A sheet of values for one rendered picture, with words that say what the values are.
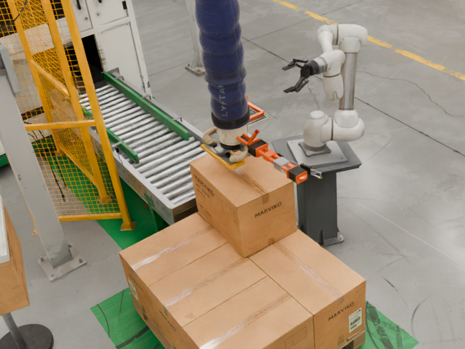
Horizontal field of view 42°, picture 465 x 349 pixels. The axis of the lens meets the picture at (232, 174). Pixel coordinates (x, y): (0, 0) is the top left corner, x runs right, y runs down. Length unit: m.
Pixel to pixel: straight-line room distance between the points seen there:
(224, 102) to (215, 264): 1.00
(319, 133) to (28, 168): 1.98
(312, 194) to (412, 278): 0.89
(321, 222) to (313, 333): 1.19
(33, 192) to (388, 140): 3.14
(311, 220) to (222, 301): 1.20
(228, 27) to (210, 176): 1.00
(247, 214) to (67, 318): 1.59
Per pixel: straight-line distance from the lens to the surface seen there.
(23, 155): 4.26
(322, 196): 4.29
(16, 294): 3.64
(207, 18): 3.17
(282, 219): 3.71
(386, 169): 5.32
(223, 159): 3.53
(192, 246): 3.85
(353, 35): 4.00
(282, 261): 3.66
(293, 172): 3.14
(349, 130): 4.04
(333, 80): 3.50
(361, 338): 3.89
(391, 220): 4.78
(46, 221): 4.57
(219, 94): 3.35
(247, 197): 3.50
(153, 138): 5.03
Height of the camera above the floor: 3.08
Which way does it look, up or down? 35 degrees down
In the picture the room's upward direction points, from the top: 8 degrees counter-clockwise
